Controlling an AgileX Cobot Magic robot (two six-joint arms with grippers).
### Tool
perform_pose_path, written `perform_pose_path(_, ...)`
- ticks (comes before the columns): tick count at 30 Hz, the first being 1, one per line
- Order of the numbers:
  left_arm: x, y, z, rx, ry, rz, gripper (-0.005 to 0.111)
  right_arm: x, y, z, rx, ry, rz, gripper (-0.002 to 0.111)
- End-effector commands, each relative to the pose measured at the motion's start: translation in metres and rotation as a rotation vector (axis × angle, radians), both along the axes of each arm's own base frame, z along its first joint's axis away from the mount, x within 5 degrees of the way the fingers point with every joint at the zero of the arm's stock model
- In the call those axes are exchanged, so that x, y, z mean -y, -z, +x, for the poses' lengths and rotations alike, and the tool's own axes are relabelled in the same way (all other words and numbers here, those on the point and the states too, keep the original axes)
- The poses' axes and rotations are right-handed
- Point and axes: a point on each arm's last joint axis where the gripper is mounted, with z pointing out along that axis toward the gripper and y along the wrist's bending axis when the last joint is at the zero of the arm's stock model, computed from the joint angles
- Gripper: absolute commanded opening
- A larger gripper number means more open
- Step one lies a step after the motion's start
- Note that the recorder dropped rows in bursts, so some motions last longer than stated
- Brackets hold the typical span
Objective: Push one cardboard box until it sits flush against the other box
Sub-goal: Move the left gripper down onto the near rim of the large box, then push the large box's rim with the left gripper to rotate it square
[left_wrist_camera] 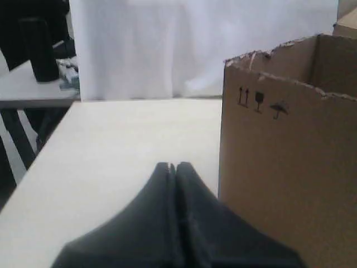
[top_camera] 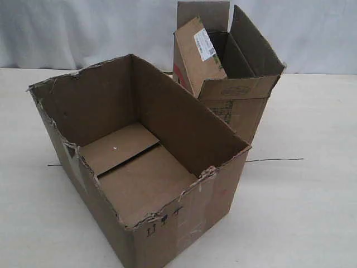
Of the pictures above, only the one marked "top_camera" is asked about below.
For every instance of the cardboard box with flaps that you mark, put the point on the cardboard box with flaps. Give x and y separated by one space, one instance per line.
223 60

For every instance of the thin dark line marking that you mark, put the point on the thin dark line marking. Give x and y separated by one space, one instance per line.
247 161

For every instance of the torn cardboard box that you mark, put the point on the torn cardboard box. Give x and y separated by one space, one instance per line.
154 166

